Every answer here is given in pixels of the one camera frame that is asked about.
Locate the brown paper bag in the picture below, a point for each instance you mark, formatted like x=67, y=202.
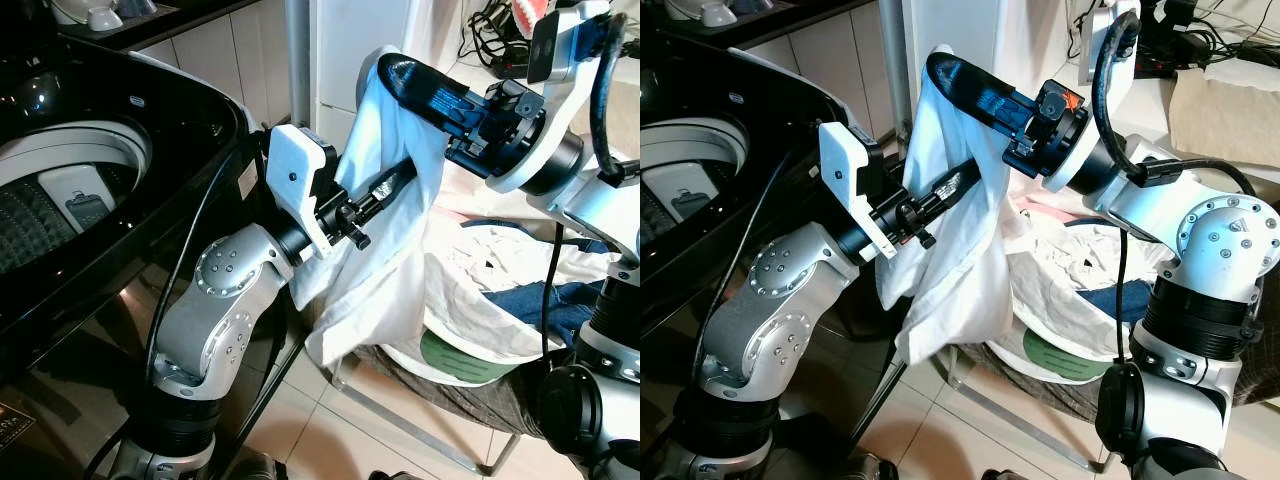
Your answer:
x=1225, y=115
x=622, y=120

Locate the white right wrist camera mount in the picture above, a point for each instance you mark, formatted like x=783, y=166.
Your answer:
x=570, y=60
x=1115, y=50

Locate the blue jeans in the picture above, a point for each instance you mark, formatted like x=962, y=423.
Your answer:
x=560, y=305
x=1120, y=300

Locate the white cloth garment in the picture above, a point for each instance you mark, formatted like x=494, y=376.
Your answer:
x=950, y=270
x=390, y=260

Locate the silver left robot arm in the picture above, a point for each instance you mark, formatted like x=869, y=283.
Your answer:
x=215, y=320
x=765, y=320

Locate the metal basket frame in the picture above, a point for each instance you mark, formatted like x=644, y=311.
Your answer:
x=1010, y=420
x=400, y=425

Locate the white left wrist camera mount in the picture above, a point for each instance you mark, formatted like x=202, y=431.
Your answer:
x=295, y=175
x=848, y=170

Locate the black top-load washing machine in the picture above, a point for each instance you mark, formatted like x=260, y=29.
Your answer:
x=90, y=260
x=700, y=270

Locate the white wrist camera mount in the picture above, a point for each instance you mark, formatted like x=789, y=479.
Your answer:
x=295, y=175
x=1115, y=50
x=848, y=170
x=570, y=60

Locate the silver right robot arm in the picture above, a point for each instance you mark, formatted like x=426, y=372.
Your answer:
x=1225, y=245
x=600, y=215

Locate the grey washer drum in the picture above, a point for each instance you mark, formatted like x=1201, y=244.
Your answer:
x=60, y=190
x=690, y=185

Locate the pink cloth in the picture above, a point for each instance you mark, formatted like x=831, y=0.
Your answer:
x=1050, y=212
x=480, y=195

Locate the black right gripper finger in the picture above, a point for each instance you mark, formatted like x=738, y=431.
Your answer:
x=980, y=90
x=425, y=90

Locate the dark fabric laundry basket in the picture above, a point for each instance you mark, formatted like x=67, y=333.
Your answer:
x=470, y=405
x=1040, y=400

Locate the white bowl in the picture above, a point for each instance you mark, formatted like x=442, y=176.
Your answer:
x=712, y=12
x=100, y=15

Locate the green fabric patch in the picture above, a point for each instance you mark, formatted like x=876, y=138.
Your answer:
x=455, y=360
x=1060, y=358

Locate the white cabinet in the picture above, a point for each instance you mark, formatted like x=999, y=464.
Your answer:
x=960, y=30
x=350, y=45

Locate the grey metal pole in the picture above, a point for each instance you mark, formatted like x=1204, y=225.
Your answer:
x=297, y=60
x=893, y=60

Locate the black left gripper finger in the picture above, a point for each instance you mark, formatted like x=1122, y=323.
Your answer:
x=950, y=185
x=385, y=185

